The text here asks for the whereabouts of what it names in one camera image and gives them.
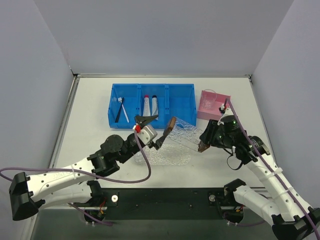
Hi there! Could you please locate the clear holder with brown ends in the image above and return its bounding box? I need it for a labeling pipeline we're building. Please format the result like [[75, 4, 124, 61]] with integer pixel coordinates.
[[166, 116, 204, 152]]

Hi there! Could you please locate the clear plastic cup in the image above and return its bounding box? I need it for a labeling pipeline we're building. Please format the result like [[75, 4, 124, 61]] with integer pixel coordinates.
[[133, 152, 146, 165], [201, 89, 217, 110]]

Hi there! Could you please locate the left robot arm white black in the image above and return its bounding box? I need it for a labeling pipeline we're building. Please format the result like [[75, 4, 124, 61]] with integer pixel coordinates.
[[9, 115, 173, 221]]

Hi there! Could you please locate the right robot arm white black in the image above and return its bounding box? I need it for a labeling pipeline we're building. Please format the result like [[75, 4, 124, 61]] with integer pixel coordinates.
[[198, 115, 320, 240]]

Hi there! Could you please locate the red-capped toothpaste tube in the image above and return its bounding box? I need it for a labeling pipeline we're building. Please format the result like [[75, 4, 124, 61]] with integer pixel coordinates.
[[142, 95, 151, 117]]

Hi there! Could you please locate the clear textured oval tray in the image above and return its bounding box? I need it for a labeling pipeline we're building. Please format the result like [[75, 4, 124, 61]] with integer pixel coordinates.
[[143, 143, 193, 166]]

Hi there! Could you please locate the black toothbrush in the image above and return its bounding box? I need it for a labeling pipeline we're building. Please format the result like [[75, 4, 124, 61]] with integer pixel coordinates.
[[115, 101, 123, 123]]

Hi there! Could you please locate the white toothbrush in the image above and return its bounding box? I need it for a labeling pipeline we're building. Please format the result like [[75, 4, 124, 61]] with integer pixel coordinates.
[[118, 97, 130, 123]]

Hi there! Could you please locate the blue three-compartment bin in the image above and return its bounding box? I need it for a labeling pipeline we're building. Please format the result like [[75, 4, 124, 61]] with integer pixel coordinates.
[[108, 83, 197, 129]]

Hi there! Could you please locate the pink plastic box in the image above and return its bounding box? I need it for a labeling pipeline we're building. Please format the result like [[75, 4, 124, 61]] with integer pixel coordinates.
[[197, 93, 231, 121]]

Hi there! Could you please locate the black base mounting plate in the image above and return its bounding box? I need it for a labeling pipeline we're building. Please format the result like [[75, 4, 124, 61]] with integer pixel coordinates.
[[81, 187, 244, 223]]

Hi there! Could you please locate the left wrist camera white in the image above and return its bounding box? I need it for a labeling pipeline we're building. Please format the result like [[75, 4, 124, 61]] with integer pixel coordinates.
[[132, 124, 158, 145]]

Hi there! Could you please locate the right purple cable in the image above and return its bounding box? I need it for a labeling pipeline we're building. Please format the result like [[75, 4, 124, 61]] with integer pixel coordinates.
[[224, 98, 318, 227]]

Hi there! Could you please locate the purple cable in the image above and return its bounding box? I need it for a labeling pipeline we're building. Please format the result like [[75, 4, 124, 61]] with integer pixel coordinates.
[[0, 129, 152, 226], [224, 98, 318, 227]]

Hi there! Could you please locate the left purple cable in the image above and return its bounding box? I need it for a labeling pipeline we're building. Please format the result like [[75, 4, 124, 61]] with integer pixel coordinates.
[[0, 129, 152, 226]]

